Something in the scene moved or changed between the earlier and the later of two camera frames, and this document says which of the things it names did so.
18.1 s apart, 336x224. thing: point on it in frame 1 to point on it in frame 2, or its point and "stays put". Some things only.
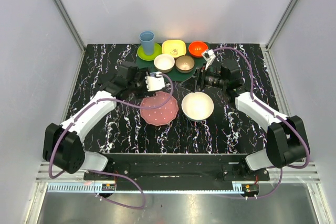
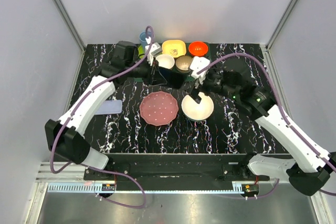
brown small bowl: (185, 64) stays put
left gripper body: (143, 85) to (155, 74)
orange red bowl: (196, 49) stays put
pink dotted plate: (161, 115) stays put
